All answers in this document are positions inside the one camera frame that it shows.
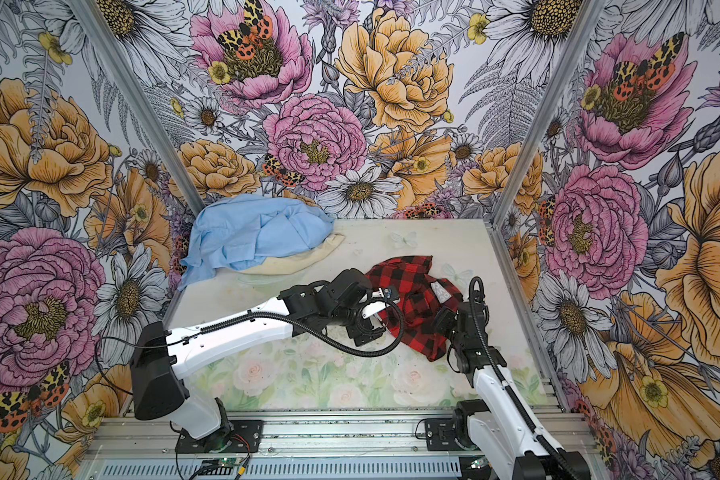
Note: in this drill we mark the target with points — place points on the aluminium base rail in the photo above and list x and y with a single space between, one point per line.
284 434

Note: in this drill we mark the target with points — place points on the aluminium corner post right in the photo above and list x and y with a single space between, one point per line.
574 49

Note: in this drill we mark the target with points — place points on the green circuit board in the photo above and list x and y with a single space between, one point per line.
225 467

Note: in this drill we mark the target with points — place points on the cream cloth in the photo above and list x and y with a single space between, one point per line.
274 266

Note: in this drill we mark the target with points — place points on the aluminium corner post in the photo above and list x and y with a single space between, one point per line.
117 63
574 49

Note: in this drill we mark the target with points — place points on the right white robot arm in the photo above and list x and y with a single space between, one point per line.
499 422

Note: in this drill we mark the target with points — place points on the white slotted cable duct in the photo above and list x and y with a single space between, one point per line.
437 467

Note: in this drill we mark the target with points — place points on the red black plaid shirt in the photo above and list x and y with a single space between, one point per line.
421 298

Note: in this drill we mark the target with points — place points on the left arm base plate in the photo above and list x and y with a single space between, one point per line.
237 436

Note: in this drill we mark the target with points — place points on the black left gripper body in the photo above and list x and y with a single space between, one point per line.
353 321

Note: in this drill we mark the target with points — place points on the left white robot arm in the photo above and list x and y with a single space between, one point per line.
163 358

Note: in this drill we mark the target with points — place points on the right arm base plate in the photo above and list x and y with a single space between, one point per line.
447 434

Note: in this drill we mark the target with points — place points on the aluminium corner post left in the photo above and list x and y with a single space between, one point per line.
117 63

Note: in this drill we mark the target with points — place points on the light blue shirt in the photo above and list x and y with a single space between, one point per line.
242 232

